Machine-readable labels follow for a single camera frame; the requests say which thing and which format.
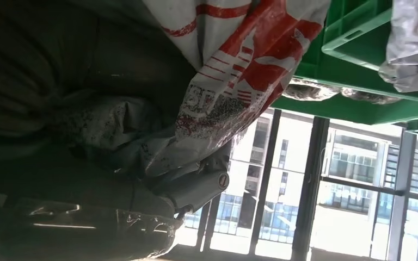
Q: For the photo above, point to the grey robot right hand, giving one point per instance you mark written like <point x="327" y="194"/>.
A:
<point x="68" y="223"/>

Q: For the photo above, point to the green crate with wrapped coils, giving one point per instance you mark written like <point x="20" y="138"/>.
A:
<point x="338" y="110"/>

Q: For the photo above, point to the green crate with courier bag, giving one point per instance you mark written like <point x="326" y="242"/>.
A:
<point x="353" y="47"/>

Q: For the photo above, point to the white grey courier bag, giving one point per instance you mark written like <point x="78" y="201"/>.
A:
<point x="414" y="43"/>

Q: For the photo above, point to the black window frame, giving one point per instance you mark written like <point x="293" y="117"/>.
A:
<point x="304" y="180"/>

